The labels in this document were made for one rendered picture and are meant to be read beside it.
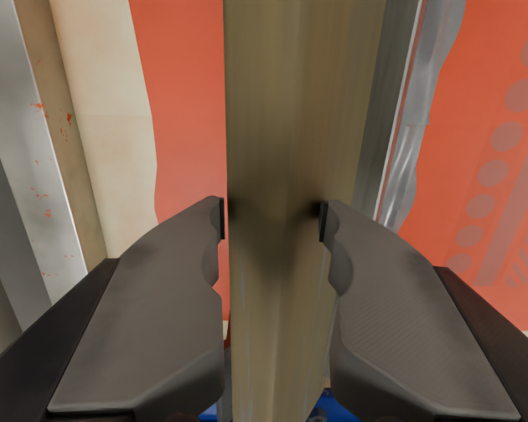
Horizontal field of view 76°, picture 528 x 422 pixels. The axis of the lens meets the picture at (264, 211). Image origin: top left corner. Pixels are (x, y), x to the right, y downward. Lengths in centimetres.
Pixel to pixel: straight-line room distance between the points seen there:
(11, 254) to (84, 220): 154
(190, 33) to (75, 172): 13
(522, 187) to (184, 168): 27
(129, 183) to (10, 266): 161
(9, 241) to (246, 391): 165
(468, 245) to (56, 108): 34
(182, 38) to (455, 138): 21
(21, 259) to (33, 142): 157
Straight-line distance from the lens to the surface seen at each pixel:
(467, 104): 29
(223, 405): 33
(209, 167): 27
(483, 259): 37
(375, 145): 16
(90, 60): 27
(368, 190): 17
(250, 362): 18
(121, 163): 29
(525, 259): 39
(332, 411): 40
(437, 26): 26
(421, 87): 27
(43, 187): 28
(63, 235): 29
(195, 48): 25
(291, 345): 17
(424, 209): 31
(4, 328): 36
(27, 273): 186
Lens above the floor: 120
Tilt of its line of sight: 62 degrees down
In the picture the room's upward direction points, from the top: 180 degrees clockwise
